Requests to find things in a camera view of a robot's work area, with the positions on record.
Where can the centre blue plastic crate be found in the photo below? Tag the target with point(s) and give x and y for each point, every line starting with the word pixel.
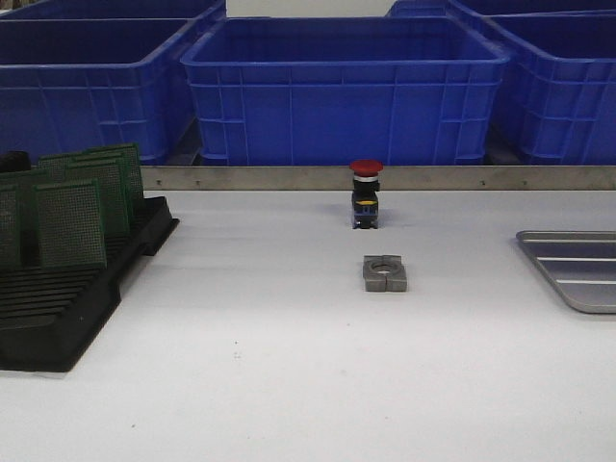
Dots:
pixel 329 91

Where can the left blue plastic crate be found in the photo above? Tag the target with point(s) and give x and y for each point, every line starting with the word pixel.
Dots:
pixel 69 85

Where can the metal table edge rail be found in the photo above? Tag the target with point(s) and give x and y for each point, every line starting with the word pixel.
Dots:
pixel 468 178

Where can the black slotted board rack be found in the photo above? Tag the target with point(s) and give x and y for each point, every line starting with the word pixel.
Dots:
pixel 50 316

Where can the blue plastic crate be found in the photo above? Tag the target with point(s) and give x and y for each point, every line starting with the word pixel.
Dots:
pixel 556 102
pixel 69 85
pixel 329 91

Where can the red emergency stop button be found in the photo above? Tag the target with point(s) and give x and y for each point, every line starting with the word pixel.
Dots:
pixel 364 198

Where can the grey metal clamp block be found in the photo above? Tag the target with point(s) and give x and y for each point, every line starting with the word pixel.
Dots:
pixel 384 273

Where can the silver metal tray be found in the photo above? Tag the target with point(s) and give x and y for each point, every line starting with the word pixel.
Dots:
pixel 579 265

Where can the far left blue crate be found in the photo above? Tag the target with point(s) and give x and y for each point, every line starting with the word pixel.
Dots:
pixel 154 9

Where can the rearmost green perforated board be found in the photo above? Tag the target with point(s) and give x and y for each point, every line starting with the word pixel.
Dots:
pixel 131 155

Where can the far right blue crate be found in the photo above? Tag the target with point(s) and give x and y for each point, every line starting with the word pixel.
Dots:
pixel 487 8

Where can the right blue plastic crate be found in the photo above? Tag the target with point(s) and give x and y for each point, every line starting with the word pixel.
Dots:
pixel 556 102

